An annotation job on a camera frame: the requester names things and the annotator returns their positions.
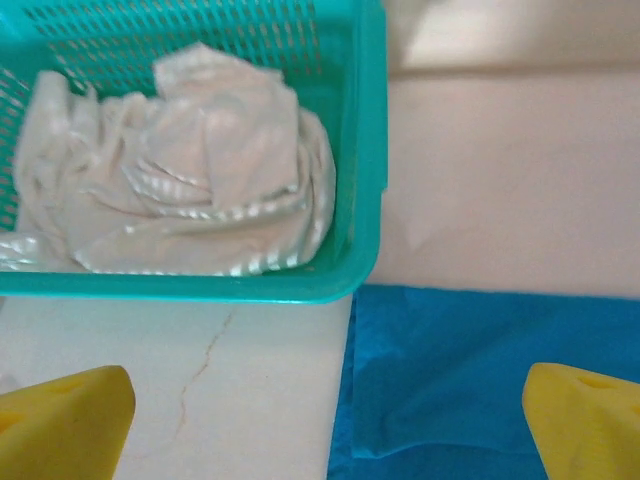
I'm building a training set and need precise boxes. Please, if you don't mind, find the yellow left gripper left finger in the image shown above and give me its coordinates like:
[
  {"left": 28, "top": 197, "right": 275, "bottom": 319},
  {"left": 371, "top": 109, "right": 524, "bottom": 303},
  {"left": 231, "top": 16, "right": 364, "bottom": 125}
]
[{"left": 0, "top": 364, "right": 137, "bottom": 480}]

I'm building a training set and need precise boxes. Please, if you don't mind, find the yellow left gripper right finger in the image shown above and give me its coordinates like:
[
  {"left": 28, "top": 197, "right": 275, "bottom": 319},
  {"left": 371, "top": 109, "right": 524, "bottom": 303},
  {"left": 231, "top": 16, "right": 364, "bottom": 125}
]
[{"left": 521, "top": 362, "right": 640, "bottom": 480}]

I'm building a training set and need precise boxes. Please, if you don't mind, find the blue t-shirt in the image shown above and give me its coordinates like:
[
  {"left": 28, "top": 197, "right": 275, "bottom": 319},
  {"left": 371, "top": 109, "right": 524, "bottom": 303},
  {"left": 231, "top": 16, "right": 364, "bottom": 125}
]
[{"left": 327, "top": 284, "right": 640, "bottom": 480}]

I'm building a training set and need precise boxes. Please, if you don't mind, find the white t-shirt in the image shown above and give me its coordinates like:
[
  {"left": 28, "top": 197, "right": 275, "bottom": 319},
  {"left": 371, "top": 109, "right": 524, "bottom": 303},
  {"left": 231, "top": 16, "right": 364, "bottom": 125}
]
[{"left": 0, "top": 42, "right": 337, "bottom": 278}]

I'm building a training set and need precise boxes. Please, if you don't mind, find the teal plastic basket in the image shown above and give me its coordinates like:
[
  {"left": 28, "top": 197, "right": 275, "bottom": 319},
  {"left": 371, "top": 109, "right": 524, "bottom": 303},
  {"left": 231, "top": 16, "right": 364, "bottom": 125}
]
[{"left": 0, "top": 0, "right": 390, "bottom": 306}]

